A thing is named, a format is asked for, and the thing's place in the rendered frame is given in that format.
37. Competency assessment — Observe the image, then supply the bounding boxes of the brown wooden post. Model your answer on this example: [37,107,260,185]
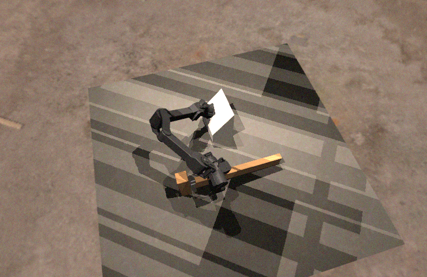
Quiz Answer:
[175,171,192,196]

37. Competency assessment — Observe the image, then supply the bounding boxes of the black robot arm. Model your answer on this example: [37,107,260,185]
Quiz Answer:
[149,99,231,189]

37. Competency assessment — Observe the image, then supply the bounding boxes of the wooden side rail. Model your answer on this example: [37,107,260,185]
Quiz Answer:
[190,154,282,188]

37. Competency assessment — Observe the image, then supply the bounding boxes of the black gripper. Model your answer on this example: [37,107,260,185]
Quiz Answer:
[208,180,226,194]

